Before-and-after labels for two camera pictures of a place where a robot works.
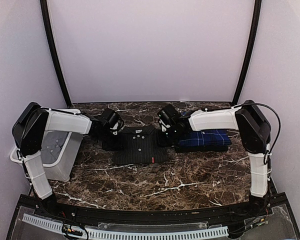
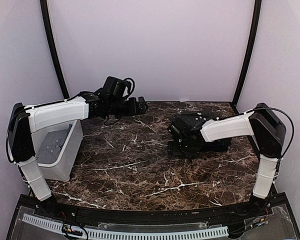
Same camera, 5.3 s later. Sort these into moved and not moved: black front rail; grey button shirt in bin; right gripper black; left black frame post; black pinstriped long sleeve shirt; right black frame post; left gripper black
Moved: right gripper black; black pinstriped long sleeve shirt; left gripper black
Not moved: right black frame post; left black frame post; black front rail; grey button shirt in bin
